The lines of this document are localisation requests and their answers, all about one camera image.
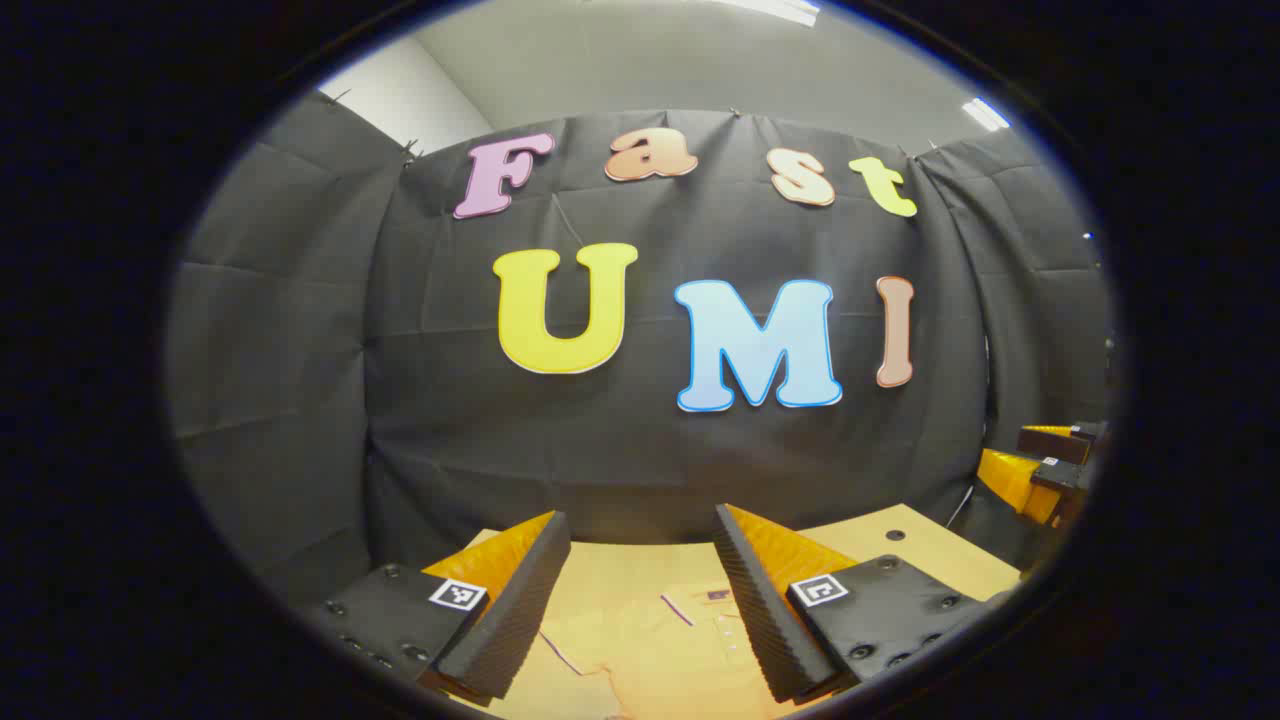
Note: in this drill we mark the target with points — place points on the black backdrop cloth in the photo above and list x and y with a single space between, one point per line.
600 450

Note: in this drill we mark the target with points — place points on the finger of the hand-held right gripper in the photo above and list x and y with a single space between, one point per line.
1055 445
1015 482

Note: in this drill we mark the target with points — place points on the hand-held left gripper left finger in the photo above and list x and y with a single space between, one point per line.
520 610

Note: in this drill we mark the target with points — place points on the ceiling light panel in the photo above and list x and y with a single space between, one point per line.
785 10
985 113

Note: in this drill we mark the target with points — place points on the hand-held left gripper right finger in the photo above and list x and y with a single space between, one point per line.
755 610

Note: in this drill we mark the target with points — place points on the orange T-shirt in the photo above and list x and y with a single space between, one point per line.
650 650

